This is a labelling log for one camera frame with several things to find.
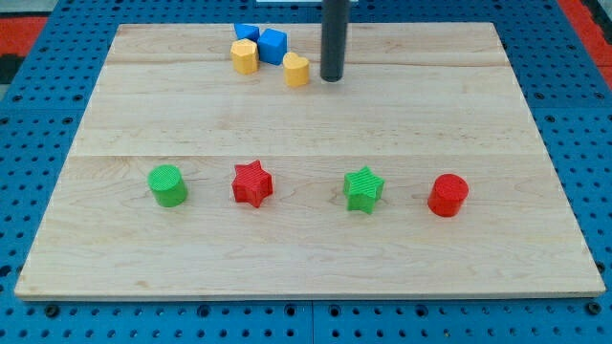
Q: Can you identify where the black cylindrical robot arm rod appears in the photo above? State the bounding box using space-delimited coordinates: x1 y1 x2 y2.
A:
319 0 351 82

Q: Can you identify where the red star block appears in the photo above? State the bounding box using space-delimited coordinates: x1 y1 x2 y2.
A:
231 160 273 208

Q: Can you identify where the green star block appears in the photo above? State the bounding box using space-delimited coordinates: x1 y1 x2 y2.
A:
343 166 385 214

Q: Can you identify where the yellow heart block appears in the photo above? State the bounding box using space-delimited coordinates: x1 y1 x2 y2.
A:
282 52 310 87

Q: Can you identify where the blue cube block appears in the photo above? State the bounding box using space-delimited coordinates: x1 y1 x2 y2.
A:
257 29 288 65

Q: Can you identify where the light wooden board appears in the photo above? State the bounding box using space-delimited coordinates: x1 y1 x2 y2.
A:
14 22 605 301

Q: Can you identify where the yellow hexagon block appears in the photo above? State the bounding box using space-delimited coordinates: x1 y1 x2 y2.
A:
230 38 259 75

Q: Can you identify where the green cylinder block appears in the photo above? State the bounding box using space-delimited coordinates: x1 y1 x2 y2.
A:
147 164 187 207

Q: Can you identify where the red cylinder block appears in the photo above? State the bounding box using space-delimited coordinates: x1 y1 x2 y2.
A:
427 174 470 217

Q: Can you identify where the blue flat block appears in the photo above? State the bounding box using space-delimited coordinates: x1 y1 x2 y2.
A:
233 23 260 42

